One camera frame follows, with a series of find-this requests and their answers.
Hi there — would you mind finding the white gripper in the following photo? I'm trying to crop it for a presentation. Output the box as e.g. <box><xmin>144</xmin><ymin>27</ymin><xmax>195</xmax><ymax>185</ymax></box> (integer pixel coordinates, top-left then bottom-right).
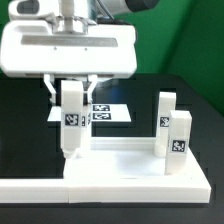
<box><xmin>0</xmin><ymin>20</ymin><xmax>137</xmax><ymax>104</ymax></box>

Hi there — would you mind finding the white desk top tray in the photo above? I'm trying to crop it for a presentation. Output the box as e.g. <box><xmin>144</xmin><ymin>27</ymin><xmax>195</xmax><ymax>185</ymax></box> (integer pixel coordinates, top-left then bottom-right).
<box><xmin>63</xmin><ymin>137</ymin><xmax>200</xmax><ymax>182</ymax></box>

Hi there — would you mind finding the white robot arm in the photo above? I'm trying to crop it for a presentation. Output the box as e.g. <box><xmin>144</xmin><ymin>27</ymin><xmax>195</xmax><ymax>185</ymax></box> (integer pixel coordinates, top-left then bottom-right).
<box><xmin>0</xmin><ymin>0</ymin><xmax>159</xmax><ymax>102</ymax></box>

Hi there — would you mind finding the fiducial marker plate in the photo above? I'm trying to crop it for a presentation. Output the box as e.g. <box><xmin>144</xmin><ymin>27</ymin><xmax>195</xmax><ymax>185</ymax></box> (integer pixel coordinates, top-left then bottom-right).
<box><xmin>48</xmin><ymin>104</ymin><xmax>131</xmax><ymax>122</ymax></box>

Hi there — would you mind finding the white L-shaped corner guide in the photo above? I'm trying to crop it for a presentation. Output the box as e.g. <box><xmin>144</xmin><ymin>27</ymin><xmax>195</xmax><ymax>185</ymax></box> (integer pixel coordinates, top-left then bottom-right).
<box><xmin>0</xmin><ymin>142</ymin><xmax>212</xmax><ymax>204</ymax></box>

